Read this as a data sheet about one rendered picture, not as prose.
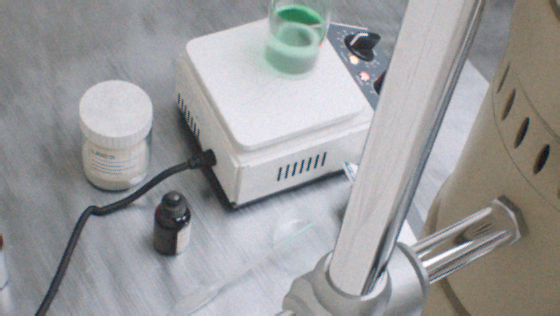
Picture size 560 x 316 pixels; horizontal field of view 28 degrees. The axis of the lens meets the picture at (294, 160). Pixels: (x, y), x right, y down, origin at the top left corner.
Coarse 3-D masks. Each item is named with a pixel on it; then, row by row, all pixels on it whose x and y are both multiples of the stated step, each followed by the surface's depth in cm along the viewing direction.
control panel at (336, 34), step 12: (336, 24) 102; (336, 36) 100; (336, 48) 98; (348, 60) 98; (360, 60) 99; (372, 60) 101; (384, 60) 102; (348, 72) 97; (360, 72) 98; (372, 72) 99; (360, 84) 96; (372, 84) 98; (372, 96) 96; (372, 108) 95
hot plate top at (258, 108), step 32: (224, 32) 95; (256, 32) 95; (192, 64) 93; (224, 64) 93; (256, 64) 93; (320, 64) 94; (224, 96) 91; (256, 96) 91; (288, 96) 91; (320, 96) 92; (352, 96) 92; (256, 128) 89; (288, 128) 90
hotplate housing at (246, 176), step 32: (192, 96) 94; (192, 128) 97; (224, 128) 91; (320, 128) 92; (352, 128) 93; (192, 160) 93; (224, 160) 92; (256, 160) 90; (288, 160) 92; (320, 160) 94; (352, 160) 97; (256, 192) 93
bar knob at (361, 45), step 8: (360, 32) 99; (368, 32) 100; (344, 40) 100; (352, 40) 99; (360, 40) 99; (368, 40) 100; (376, 40) 100; (352, 48) 99; (360, 48) 100; (368, 48) 101; (360, 56) 99; (368, 56) 100
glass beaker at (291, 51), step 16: (272, 0) 89; (288, 0) 91; (304, 0) 91; (320, 0) 90; (272, 16) 88; (336, 16) 88; (272, 32) 89; (288, 32) 88; (304, 32) 88; (320, 32) 88; (272, 48) 90; (288, 48) 89; (304, 48) 89; (320, 48) 90; (272, 64) 92; (288, 64) 91; (304, 64) 91
